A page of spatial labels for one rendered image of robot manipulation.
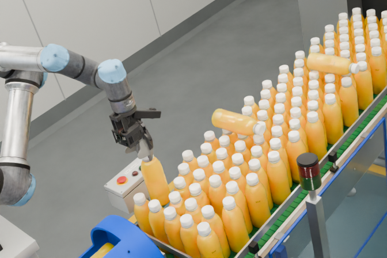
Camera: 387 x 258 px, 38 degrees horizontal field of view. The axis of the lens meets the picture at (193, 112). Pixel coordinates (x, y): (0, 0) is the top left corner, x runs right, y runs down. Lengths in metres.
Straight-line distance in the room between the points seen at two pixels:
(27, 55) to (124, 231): 0.60
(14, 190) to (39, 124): 2.84
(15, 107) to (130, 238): 0.65
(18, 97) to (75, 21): 2.80
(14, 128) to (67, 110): 2.88
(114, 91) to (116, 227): 0.39
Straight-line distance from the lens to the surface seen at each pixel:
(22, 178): 1.94
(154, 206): 1.89
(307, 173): 1.68
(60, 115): 4.82
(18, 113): 2.00
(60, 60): 1.65
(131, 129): 1.75
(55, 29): 4.67
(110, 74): 1.65
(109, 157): 4.18
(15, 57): 1.83
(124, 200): 2.02
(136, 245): 1.64
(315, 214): 1.80
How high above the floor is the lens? 2.32
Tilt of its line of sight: 32 degrees down
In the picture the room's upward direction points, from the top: 16 degrees counter-clockwise
